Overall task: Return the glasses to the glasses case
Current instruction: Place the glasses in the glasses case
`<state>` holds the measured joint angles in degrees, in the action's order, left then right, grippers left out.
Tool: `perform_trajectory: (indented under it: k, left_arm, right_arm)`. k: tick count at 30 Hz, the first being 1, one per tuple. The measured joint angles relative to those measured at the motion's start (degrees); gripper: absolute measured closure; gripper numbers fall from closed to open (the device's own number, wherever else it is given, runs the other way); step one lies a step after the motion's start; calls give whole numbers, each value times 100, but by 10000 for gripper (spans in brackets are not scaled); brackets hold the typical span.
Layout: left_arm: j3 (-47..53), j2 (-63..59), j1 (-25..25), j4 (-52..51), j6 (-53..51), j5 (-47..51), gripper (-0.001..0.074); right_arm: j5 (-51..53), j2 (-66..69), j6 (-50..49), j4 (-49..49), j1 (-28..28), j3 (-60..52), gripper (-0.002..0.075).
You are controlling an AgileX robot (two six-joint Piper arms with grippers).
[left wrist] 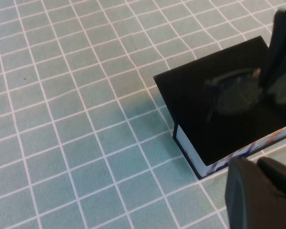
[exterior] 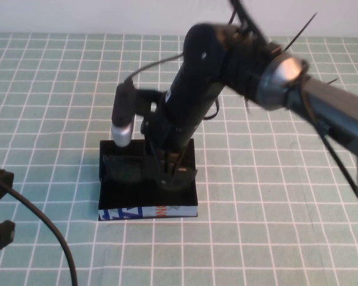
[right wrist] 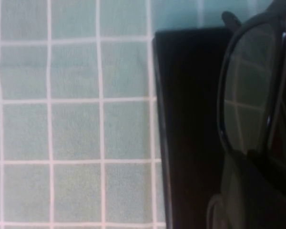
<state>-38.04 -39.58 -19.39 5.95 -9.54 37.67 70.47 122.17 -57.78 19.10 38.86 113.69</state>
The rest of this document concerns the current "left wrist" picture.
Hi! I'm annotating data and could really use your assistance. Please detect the black glasses case printed sides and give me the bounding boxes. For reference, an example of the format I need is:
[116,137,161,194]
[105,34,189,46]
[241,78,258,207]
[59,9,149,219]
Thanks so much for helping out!
[153,35,286,180]

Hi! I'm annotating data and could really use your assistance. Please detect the black framed glasses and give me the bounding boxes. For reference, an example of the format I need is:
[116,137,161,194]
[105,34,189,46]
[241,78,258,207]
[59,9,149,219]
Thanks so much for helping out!
[204,68,265,125]

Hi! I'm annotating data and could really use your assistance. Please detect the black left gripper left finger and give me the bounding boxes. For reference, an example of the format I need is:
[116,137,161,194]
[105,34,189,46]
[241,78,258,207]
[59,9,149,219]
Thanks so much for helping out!
[225,156,286,229]

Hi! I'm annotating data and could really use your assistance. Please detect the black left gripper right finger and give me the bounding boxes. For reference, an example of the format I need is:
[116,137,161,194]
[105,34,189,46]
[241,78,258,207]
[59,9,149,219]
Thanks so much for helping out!
[256,156,286,204]

